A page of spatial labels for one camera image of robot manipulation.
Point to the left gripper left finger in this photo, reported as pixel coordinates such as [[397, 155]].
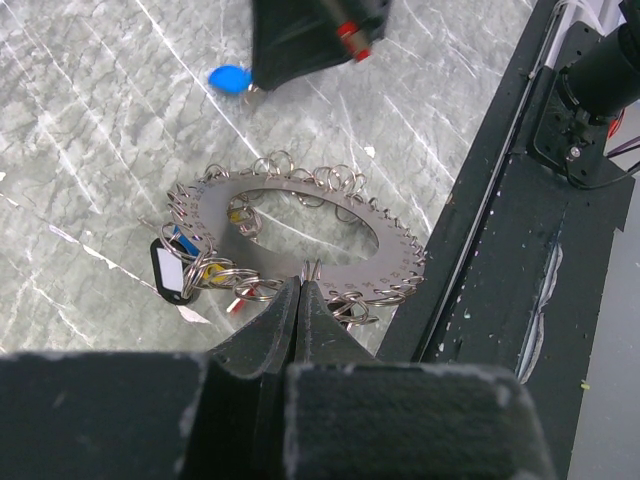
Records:
[[152, 415]]

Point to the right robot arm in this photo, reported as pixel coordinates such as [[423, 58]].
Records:
[[580, 98]]

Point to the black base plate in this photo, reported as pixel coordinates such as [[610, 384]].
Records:
[[517, 262]]

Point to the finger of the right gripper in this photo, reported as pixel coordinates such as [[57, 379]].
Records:
[[294, 38]]

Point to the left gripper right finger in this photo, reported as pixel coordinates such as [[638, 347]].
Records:
[[351, 417]]

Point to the large silver keyring with rings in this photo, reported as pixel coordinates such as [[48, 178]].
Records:
[[244, 228]]

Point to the blue tagged key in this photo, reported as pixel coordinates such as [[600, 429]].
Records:
[[234, 80]]

